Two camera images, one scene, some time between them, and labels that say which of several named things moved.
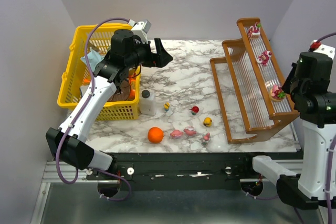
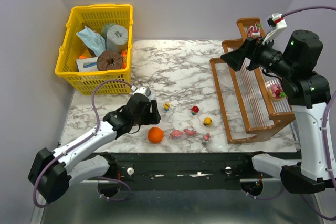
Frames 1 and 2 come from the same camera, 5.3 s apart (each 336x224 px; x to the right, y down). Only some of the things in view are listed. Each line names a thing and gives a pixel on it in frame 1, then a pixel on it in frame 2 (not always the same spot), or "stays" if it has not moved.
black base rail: [182, 171] stays
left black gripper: [156, 54] -> [153, 111]
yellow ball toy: [207, 121] stays
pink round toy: [176, 134] stays
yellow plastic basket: [89, 44] -> [80, 17]
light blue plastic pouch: [93, 57] -> [95, 41]
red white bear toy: [254, 31] stays
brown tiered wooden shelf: [253, 98] stays
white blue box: [83, 89] -> [87, 64]
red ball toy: [195, 109] stays
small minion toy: [166, 106] stays
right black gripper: [290, 85] -> [251, 53]
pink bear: [276, 94] stays
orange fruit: [155, 135] stays
